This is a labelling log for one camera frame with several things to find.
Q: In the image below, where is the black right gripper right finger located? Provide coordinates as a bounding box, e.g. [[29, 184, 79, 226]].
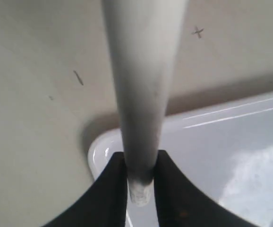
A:
[[154, 150, 247, 227]]

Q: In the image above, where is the white wooden drumstick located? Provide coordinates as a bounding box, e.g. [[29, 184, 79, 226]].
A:
[[102, 0, 187, 207]]

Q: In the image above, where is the white plastic tray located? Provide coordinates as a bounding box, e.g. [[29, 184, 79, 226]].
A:
[[87, 88, 273, 227]]

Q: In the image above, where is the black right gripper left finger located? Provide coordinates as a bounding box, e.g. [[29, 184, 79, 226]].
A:
[[45, 152, 128, 227]]

